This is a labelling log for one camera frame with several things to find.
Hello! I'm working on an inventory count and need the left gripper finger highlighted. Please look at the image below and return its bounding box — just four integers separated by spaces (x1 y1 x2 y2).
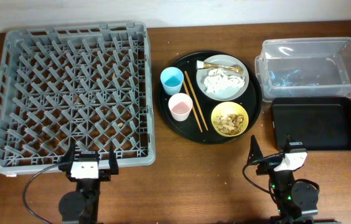
60 142 75 165
109 142 119 175

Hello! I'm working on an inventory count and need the food scraps pile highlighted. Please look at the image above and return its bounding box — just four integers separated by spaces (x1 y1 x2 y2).
213 114 244 135

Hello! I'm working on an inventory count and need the yellow bowl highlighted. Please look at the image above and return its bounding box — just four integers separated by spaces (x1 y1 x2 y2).
211 101 249 138

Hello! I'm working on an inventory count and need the grey round plate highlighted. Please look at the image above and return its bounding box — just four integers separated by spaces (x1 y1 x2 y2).
196 55 249 101

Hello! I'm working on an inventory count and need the white tissue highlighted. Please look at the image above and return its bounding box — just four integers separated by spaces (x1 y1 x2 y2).
204 68 245 93

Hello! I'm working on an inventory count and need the pink plastic cup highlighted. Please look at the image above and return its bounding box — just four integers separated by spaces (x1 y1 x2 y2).
168 93 193 121

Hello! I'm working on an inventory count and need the wooden chopstick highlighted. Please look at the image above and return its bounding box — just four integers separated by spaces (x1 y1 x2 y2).
183 80 203 133
184 71 208 131

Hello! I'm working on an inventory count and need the blue plastic cup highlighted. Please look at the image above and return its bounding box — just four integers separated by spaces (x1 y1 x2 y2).
160 67 184 96

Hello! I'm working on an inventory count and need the gold snack wrapper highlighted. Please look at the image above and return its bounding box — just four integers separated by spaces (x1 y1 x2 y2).
196 60 244 75

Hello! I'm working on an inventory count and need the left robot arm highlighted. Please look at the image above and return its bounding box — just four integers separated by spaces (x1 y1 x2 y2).
58 141 119 223

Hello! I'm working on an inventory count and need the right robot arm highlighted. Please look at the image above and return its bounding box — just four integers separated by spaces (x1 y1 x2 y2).
242 135 320 223

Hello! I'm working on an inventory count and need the grey dishwasher rack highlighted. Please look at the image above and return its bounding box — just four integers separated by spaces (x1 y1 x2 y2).
0 22 156 177

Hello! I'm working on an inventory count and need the black rectangular tray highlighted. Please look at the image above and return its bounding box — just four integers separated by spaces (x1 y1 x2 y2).
271 96 351 151

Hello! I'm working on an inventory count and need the clear plastic bin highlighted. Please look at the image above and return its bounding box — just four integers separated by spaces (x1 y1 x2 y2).
255 37 351 102

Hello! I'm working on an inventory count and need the round black tray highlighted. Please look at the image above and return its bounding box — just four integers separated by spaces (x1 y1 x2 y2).
154 50 263 144

